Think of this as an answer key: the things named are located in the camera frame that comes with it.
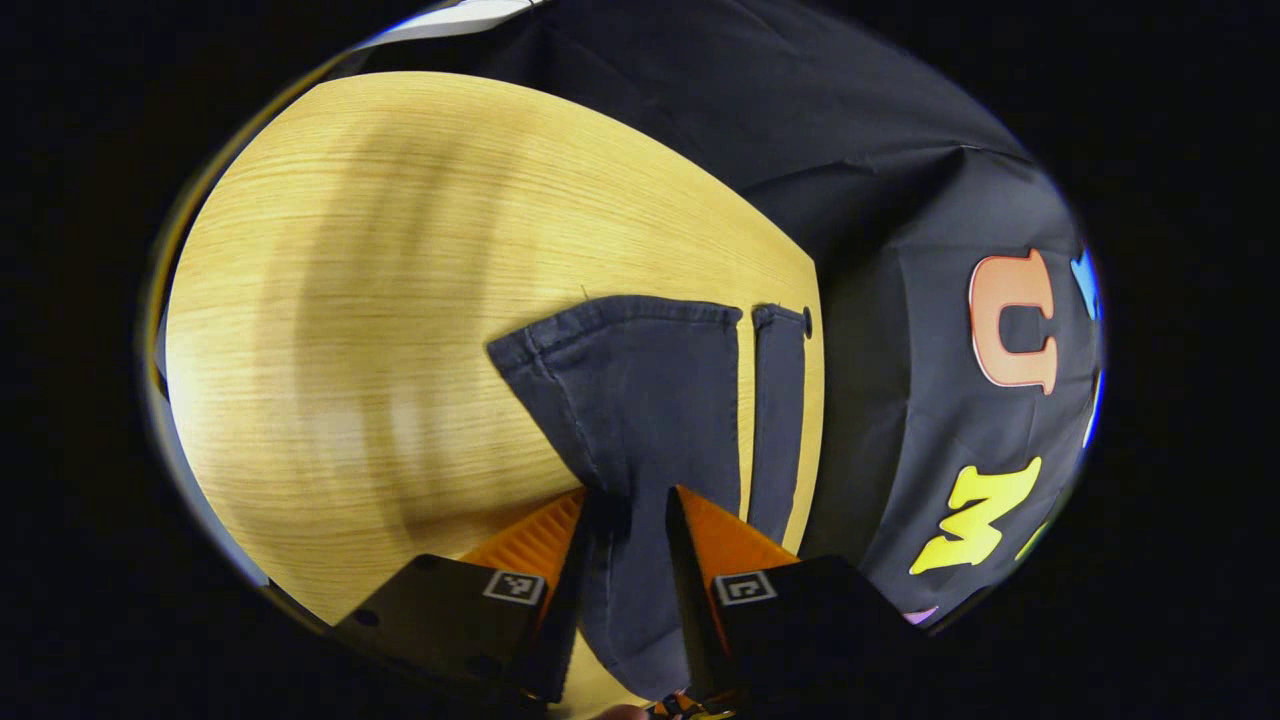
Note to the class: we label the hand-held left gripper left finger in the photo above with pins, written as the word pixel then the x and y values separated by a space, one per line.
pixel 565 600

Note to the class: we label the black jeans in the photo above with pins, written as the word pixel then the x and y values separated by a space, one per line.
pixel 650 400

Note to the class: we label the black backdrop cloth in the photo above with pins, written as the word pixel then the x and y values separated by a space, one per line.
pixel 900 180

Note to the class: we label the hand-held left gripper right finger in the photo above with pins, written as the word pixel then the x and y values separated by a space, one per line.
pixel 690 600

